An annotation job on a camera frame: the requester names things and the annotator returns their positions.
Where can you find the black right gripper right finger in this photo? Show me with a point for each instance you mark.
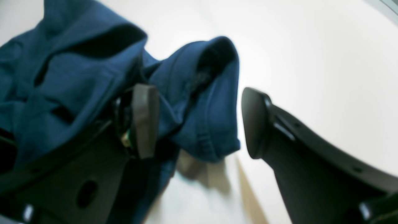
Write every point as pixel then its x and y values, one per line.
pixel 319 183

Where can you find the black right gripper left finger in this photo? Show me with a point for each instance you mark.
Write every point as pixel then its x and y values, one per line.
pixel 78 182

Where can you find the dark blue t-shirt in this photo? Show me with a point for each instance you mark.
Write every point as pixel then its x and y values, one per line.
pixel 57 77

